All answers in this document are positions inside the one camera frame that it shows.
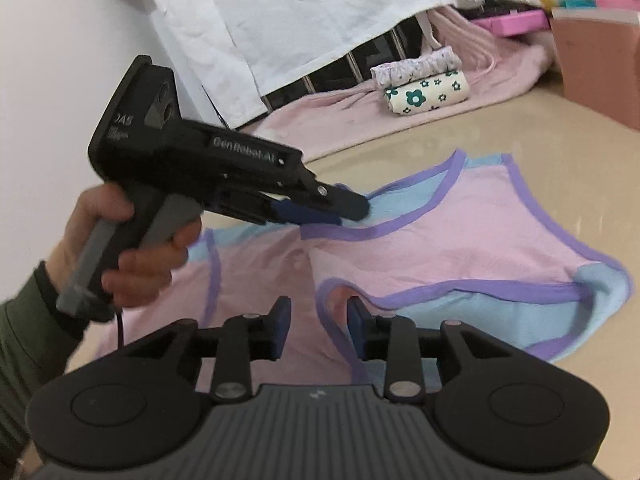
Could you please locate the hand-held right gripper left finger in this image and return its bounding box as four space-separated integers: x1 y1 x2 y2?
75 296 292 403

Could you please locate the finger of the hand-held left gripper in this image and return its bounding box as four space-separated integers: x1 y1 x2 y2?
265 200 343 227
277 179 372 221

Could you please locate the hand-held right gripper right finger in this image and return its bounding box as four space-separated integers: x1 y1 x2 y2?
347 297 563 403

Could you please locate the pink blue purple-trimmed garment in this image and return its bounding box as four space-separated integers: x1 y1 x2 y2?
95 149 632 393

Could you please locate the person's left forearm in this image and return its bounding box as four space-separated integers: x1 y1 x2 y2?
0 260 98 461

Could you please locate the person's left hand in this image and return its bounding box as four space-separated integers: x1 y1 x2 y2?
50 183 203 308

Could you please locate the pink fuzzy blanket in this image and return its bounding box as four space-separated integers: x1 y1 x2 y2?
255 7 557 161

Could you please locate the folded cream green-flower garment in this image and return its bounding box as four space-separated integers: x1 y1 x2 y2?
384 70 471 116

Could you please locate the metal railing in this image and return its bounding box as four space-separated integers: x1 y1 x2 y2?
260 10 441 111

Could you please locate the folded floral ruffled garment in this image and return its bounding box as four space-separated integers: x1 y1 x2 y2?
371 46 463 88

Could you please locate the white hanging cloth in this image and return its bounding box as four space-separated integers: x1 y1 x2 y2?
91 0 486 131

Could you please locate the black wristband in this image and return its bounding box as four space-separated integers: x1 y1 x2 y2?
34 259 68 311

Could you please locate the dark flat box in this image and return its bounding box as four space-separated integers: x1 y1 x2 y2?
457 0 538 21

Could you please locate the pink flat box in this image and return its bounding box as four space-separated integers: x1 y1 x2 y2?
472 10 551 37

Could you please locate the pink-brown drawer box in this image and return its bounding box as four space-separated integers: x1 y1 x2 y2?
550 7 640 133

